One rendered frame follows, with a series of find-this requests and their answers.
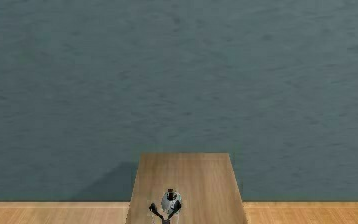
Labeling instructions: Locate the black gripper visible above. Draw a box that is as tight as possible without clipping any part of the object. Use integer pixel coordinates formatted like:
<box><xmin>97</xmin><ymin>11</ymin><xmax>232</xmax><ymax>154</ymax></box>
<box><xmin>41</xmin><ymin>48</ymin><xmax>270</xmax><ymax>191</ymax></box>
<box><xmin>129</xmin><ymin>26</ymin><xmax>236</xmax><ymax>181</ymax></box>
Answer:
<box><xmin>148</xmin><ymin>200</ymin><xmax>183</xmax><ymax>224</ymax></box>

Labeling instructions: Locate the light brown wooden table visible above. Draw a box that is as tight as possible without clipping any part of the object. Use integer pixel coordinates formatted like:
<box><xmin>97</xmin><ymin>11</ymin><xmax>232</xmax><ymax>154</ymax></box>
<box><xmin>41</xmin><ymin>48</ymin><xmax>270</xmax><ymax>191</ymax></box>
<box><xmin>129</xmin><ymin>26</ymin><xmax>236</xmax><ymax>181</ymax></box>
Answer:
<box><xmin>125</xmin><ymin>152</ymin><xmax>249</xmax><ymax>224</ymax></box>

